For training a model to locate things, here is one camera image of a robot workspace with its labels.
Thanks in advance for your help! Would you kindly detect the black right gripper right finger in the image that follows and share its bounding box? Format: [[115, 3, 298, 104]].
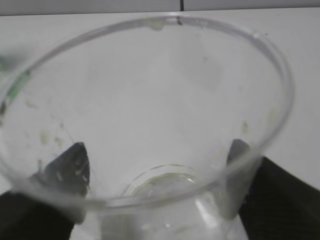
[[225, 138, 320, 240]]

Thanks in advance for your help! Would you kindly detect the transparent plastic cup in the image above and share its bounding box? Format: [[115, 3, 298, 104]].
[[0, 13, 294, 240]]

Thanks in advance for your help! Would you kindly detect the green soda bottle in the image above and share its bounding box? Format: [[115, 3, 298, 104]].
[[0, 53, 31, 103]]

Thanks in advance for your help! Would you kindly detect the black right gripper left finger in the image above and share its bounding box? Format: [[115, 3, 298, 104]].
[[0, 142, 90, 240]]

